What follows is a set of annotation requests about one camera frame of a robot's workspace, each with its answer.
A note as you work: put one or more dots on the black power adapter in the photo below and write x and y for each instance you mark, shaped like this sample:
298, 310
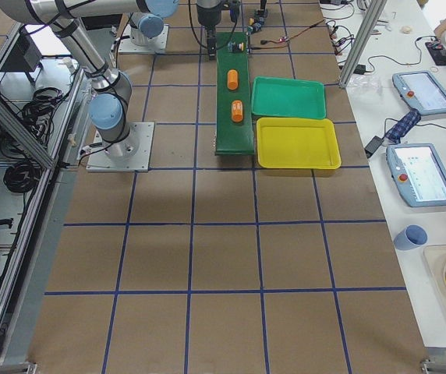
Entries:
373, 145

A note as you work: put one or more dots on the green conveyor belt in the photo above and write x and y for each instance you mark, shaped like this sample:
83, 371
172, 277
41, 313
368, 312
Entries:
234, 127

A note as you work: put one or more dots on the green tray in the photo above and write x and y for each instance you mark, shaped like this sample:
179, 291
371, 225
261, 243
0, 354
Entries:
288, 98

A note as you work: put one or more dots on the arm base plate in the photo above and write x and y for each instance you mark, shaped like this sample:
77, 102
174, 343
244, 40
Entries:
133, 42
132, 154

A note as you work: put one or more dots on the aluminium frame post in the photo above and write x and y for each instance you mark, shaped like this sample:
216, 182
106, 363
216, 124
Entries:
366, 27

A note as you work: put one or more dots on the blue cup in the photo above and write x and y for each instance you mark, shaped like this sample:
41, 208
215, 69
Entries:
412, 237

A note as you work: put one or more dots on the orange cylinder labelled 4680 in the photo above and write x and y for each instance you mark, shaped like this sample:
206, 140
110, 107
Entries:
237, 111

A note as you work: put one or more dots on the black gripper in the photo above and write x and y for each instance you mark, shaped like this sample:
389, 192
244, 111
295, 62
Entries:
207, 16

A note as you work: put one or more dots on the plain orange cylinder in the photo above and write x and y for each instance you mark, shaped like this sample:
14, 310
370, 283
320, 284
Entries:
232, 82

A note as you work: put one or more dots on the blue checkered cloth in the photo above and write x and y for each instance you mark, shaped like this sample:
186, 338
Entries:
403, 126

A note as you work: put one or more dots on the yellow tray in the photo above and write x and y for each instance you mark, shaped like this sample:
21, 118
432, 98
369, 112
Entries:
297, 143

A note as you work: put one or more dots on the teach pendant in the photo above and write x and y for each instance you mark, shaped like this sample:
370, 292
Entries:
421, 91
418, 173

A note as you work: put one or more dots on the teach pendant near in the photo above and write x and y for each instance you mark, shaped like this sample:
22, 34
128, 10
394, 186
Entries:
418, 173

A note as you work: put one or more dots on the teach pendant far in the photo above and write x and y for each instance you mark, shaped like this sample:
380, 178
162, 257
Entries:
421, 91

